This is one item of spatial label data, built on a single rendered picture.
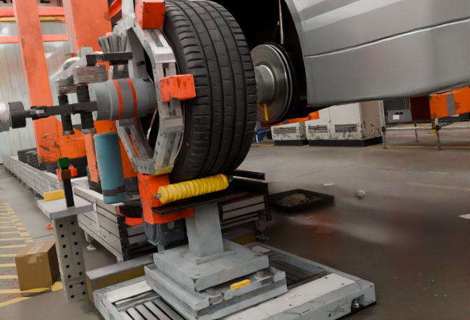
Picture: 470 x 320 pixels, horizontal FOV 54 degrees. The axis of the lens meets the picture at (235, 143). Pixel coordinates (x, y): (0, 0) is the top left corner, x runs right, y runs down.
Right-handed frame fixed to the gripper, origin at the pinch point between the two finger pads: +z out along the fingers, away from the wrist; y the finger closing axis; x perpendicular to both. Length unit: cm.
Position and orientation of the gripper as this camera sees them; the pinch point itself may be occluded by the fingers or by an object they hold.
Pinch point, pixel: (84, 107)
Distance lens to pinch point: 144.2
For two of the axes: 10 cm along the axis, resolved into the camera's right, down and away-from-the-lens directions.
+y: 4.9, 0.1, -8.7
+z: 8.6, -1.5, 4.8
